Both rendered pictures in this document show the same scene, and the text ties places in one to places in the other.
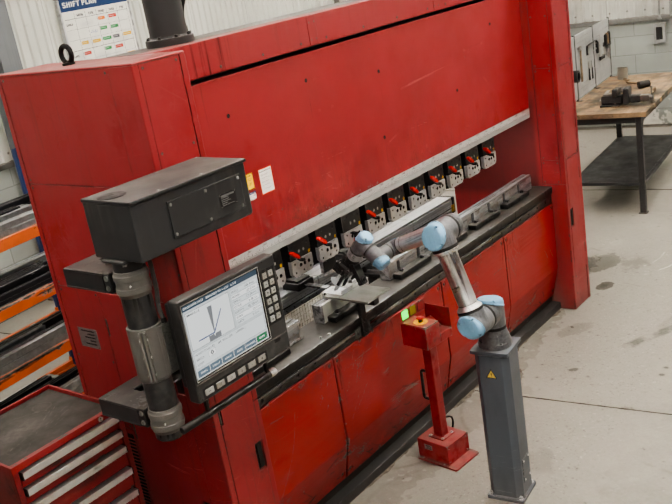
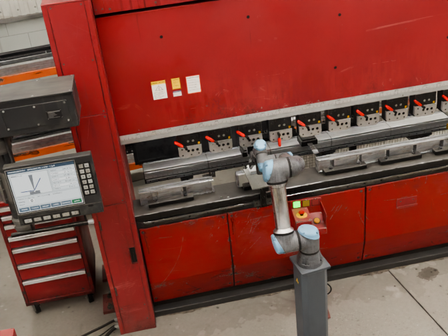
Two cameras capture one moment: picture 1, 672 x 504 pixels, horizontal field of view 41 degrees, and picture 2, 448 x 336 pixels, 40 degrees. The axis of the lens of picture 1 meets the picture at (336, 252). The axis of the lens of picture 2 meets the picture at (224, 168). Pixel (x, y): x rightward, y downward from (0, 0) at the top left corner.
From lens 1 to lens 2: 254 cm
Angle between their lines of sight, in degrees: 39
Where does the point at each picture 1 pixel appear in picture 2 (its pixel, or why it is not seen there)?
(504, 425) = (301, 317)
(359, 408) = (249, 250)
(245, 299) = (63, 177)
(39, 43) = not seen: outside the picture
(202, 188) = (31, 105)
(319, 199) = (247, 104)
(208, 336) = (29, 191)
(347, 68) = (300, 10)
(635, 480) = not seen: outside the picture
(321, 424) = (208, 250)
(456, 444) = not seen: hidden behind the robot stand
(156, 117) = (60, 41)
